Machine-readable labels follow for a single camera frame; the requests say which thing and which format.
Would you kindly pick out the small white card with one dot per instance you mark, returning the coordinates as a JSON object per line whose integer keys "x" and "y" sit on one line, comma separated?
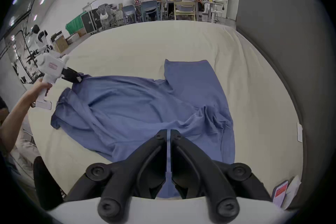
{"x": 299, "y": 132}

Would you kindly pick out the dark blue shirt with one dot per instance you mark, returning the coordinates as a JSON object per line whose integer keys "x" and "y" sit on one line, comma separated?
{"x": 131, "y": 102}

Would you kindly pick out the green cloth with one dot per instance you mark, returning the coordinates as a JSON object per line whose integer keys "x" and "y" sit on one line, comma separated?
{"x": 74, "y": 24}

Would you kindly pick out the person's legs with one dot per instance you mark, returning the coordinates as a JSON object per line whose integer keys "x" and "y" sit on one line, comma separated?
{"x": 25, "y": 149}

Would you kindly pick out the grey padded headboard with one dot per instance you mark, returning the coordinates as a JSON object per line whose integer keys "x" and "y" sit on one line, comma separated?
{"x": 283, "y": 47}

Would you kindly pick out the black flight case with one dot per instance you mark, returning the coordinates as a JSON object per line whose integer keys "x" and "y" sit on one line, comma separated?
{"x": 90, "y": 20}

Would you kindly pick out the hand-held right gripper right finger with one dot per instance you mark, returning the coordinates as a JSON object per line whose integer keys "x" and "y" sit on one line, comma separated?
{"x": 210, "y": 178}

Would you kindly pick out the white robot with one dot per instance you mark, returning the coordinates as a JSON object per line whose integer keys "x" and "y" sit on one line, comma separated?
{"x": 39, "y": 36}

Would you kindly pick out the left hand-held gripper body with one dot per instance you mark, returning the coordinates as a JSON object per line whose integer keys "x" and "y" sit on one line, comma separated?
{"x": 51, "y": 65}

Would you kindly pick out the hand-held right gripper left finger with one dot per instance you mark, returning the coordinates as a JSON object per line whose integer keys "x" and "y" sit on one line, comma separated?
{"x": 123, "y": 178}

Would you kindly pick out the brown carton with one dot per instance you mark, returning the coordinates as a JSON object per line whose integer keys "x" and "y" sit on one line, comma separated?
{"x": 61, "y": 44}

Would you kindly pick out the bed with beige sheet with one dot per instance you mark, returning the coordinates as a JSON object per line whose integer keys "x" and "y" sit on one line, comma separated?
{"x": 157, "y": 41}

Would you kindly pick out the pale wooden chair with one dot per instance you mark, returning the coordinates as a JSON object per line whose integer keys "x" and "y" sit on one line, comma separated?
{"x": 185, "y": 9}

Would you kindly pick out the white paper sheet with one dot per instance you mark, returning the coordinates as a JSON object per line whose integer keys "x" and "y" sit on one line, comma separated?
{"x": 293, "y": 188}

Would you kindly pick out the phone with red case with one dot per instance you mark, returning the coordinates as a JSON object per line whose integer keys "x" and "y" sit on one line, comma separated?
{"x": 279, "y": 192}

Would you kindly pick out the blue chair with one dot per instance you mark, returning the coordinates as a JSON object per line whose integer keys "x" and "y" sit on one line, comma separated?
{"x": 129, "y": 11}
{"x": 150, "y": 7}

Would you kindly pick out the person's left forearm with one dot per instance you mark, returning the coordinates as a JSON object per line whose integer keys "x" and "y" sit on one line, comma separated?
{"x": 15, "y": 118}

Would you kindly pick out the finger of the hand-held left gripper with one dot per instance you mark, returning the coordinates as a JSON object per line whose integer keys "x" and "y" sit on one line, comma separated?
{"x": 74, "y": 71}
{"x": 72, "y": 78}

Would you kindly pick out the person's left hand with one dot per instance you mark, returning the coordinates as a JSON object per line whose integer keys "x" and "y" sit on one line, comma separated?
{"x": 40, "y": 87}

